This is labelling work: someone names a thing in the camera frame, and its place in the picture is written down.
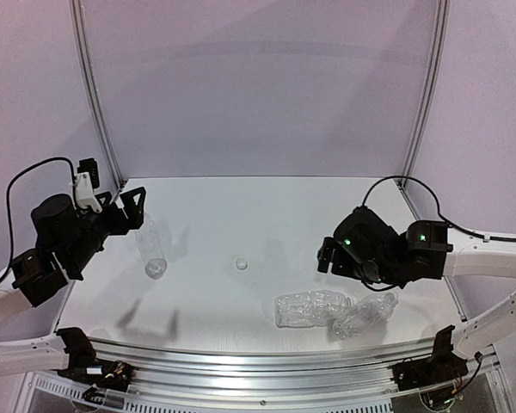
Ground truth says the clear plastic bottle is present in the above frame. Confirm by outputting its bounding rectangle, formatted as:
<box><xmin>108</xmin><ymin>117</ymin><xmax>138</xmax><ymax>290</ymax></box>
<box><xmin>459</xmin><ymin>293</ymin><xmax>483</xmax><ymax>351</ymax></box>
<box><xmin>135</xmin><ymin>213</ymin><xmax>168</xmax><ymax>280</ymax></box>
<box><xmin>331</xmin><ymin>292</ymin><xmax>399</xmax><ymax>341</ymax></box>
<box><xmin>273</xmin><ymin>290</ymin><xmax>353</xmax><ymax>329</ymax></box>

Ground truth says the white blue bottle cap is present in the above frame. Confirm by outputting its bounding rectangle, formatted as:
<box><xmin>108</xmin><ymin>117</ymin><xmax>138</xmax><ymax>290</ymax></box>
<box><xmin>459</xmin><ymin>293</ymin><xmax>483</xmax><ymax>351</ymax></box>
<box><xmin>235</xmin><ymin>257</ymin><xmax>248</xmax><ymax>271</ymax></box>

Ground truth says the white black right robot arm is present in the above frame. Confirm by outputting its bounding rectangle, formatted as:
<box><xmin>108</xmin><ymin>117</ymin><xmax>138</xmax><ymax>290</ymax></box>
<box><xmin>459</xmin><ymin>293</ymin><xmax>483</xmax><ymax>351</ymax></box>
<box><xmin>317</xmin><ymin>206</ymin><xmax>516</xmax><ymax>359</ymax></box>

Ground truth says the clear plastic bottle uncapped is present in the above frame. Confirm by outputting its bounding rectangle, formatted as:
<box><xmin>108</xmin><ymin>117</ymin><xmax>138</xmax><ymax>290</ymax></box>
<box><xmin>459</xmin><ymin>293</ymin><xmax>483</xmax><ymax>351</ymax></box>
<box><xmin>331</xmin><ymin>292</ymin><xmax>399</xmax><ymax>341</ymax></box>

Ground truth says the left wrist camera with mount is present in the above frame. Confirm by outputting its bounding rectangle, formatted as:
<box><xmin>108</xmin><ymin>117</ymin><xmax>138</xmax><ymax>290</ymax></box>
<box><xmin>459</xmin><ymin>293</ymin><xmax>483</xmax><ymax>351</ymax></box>
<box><xmin>73</xmin><ymin>157</ymin><xmax>102</xmax><ymax>213</ymax></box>

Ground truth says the black left camera cable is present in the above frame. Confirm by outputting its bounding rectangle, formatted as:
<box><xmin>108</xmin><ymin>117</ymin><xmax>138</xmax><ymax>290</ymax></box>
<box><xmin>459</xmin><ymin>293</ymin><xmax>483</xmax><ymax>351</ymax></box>
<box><xmin>0</xmin><ymin>156</ymin><xmax>77</xmax><ymax>293</ymax></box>

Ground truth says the black camera cable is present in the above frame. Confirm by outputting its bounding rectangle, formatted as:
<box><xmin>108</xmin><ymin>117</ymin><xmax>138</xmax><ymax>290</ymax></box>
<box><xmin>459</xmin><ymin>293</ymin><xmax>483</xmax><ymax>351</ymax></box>
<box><xmin>360</xmin><ymin>175</ymin><xmax>516</xmax><ymax>242</ymax></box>
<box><xmin>0</xmin><ymin>156</ymin><xmax>77</xmax><ymax>293</ymax></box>

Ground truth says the aluminium front rail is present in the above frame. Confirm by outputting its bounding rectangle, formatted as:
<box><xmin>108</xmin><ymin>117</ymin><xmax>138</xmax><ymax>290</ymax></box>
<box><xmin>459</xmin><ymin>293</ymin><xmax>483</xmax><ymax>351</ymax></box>
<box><xmin>25</xmin><ymin>333</ymin><xmax>500</xmax><ymax>413</ymax></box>

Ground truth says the black right camera cable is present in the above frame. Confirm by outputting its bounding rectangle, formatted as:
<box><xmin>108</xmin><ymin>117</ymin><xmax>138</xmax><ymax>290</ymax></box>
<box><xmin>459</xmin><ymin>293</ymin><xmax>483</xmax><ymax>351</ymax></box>
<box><xmin>360</xmin><ymin>175</ymin><xmax>516</xmax><ymax>242</ymax></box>

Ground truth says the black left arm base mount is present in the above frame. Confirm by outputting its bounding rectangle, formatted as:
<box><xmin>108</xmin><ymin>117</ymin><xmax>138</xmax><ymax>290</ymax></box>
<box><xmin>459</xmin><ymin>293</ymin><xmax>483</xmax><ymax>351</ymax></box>
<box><xmin>56</xmin><ymin>327</ymin><xmax>134</xmax><ymax>404</ymax></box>

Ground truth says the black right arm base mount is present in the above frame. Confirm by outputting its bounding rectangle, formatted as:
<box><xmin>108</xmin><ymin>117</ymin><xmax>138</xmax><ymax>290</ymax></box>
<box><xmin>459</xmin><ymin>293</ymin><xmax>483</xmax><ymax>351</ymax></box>
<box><xmin>391</xmin><ymin>324</ymin><xmax>489</xmax><ymax>395</ymax></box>

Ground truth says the aluminium left corner post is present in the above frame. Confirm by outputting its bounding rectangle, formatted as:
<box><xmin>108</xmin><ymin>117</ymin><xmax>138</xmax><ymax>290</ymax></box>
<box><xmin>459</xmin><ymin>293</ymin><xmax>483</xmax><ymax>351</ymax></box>
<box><xmin>69</xmin><ymin>0</ymin><xmax>126</xmax><ymax>192</ymax></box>

